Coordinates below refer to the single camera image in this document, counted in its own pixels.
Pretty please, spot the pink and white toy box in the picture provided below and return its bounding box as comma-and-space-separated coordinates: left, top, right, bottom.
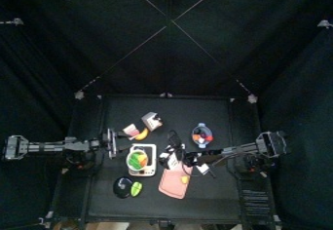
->
122, 123, 142, 140

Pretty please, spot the yellow toy banana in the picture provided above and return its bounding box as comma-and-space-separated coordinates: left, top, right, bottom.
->
134, 128, 151, 141

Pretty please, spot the bowl of toy vegetables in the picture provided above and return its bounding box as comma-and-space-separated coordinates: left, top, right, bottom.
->
124, 149, 151, 172

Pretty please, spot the blue toy pot with food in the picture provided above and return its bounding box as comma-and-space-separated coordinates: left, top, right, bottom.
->
191, 122, 214, 149

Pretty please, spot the pink cutting board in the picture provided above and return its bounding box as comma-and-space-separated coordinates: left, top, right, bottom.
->
158, 164, 195, 200

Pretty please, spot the white toy tray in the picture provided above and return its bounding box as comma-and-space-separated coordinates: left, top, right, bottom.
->
127, 143, 159, 178

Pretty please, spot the black round plate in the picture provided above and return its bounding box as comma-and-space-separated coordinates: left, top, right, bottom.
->
112, 176, 135, 200

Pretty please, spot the green toy vegetable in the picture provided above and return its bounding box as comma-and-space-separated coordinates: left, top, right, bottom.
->
130, 181, 144, 198

